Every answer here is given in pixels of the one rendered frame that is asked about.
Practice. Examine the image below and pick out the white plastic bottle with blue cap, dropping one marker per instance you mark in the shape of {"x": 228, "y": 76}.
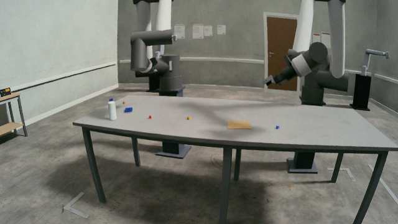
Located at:
{"x": 112, "y": 109}

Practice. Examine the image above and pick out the tan mat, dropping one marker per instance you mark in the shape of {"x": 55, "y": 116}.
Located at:
{"x": 239, "y": 125}

